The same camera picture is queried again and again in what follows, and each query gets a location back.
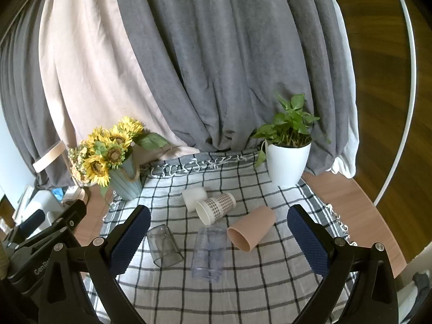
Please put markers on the dark grey cloth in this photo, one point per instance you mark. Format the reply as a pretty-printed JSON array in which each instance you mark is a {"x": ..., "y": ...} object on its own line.
[{"x": 423, "y": 281}]

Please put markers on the teal ribbed vase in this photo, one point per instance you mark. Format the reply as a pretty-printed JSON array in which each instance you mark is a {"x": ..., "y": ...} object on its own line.
[{"x": 127, "y": 183}]

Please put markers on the checked black white tablecloth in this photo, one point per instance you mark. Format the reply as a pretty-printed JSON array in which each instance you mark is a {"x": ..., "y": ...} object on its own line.
[{"x": 263, "y": 276}]

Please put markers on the white hoop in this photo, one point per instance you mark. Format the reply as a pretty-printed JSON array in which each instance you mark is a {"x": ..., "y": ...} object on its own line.
[{"x": 410, "y": 74}]

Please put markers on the blue cloth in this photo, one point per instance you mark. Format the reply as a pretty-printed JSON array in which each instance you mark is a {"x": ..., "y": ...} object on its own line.
[{"x": 58, "y": 194}]

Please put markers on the white appliance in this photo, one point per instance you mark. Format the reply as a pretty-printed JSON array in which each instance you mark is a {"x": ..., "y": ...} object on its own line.
[{"x": 44, "y": 202}]

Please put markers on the grey curtain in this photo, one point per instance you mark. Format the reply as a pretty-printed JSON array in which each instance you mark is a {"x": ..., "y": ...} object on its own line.
[{"x": 219, "y": 57}]

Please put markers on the plain white cup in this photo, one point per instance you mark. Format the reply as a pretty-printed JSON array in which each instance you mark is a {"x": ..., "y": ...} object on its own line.
[{"x": 192, "y": 197}]

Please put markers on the checked pattern paper cup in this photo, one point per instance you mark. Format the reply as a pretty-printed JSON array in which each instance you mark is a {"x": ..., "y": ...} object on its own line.
[{"x": 216, "y": 206}]

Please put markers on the beige curtain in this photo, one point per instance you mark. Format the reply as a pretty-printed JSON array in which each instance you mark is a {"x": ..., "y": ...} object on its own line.
[{"x": 87, "y": 74}]

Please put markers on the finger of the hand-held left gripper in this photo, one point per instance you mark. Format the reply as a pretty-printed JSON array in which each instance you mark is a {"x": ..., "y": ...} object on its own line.
[{"x": 69, "y": 217}]

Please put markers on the grey tinted glass cup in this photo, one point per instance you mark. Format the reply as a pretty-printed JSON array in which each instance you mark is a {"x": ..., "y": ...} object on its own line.
[{"x": 163, "y": 246}]

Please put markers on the white ribbed plant pot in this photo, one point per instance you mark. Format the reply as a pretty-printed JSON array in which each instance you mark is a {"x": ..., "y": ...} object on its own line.
[{"x": 287, "y": 165}]

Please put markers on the clear plastic cup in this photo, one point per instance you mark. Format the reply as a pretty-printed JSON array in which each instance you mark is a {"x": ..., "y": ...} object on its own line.
[{"x": 209, "y": 253}]

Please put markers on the pink cup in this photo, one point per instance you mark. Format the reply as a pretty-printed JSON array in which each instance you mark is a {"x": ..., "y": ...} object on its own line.
[{"x": 251, "y": 227}]

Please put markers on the green leafy plant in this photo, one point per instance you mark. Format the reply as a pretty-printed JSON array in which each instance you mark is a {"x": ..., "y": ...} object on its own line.
[{"x": 290, "y": 121}]

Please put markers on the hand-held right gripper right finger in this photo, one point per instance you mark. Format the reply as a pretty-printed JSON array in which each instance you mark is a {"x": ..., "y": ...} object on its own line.
[{"x": 308, "y": 243}]

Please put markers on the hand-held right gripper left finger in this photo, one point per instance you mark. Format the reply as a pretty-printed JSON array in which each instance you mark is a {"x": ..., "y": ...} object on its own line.
[{"x": 130, "y": 241}]

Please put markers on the white sheer curtain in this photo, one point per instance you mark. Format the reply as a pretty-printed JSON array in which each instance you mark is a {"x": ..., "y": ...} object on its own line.
[{"x": 346, "y": 125}]

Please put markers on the yellow sunflower bouquet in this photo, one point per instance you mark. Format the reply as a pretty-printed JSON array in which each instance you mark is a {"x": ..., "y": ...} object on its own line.
[{"x": 101, "y": 155}]

